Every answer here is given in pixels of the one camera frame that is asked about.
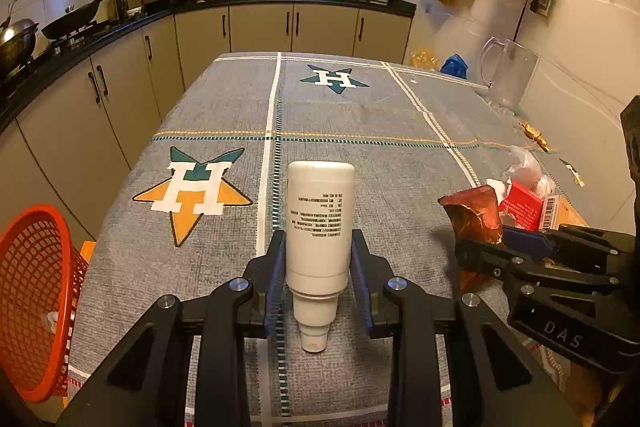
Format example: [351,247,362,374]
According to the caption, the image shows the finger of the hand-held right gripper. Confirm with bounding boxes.
[501,224,636,260]
[455,237,626,303]

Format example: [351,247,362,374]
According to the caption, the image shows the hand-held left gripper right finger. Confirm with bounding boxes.
[350,229,583,427]

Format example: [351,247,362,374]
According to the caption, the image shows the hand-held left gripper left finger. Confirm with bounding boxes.
[60,231,287,427]

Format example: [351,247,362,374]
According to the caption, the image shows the red cardboard box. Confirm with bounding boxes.
[499,181,546,230]

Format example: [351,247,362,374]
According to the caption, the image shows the red snack bag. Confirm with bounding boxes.
[437,186,506,293]

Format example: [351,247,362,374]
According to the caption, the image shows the white spray bottle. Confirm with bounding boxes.
[286,161,356,354]

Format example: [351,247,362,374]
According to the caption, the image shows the white plastic bag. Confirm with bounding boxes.
[487,146,557,198]

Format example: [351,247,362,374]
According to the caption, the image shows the orange plastic basket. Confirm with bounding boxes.
[0,205,90,404]

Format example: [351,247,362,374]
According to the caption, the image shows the person's right forearm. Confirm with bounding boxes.
[545,349,616,413]

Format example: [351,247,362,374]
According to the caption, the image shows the gold candy wrapper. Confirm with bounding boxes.
[517,121,550,152]

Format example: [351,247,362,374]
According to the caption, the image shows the grey star-print tablecloth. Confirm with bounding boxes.
[65,52,621,427]

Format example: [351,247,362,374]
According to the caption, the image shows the clear plastic pitcher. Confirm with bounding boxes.
[477,36,540,108]

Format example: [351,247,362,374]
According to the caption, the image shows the blue plastic bag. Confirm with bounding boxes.
[439,53,469,78]

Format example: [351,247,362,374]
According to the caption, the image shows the yellow plastic bag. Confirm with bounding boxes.
[409,47,443,72]

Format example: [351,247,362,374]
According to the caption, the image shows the black kitchen countertop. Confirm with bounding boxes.
[0,0,418,132]

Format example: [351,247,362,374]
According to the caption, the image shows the beige base cabinets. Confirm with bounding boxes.
[0,2,415,268]

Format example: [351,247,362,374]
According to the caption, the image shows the gas stove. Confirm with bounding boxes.
[45,24,101,52]

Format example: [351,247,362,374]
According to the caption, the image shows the black frying pan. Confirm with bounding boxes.
[41,0,117,40]

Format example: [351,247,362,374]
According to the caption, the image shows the steel lidded wok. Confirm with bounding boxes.
[0,18,40,75]

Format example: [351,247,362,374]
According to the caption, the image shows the black power cable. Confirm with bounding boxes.
[512,0,547,44]

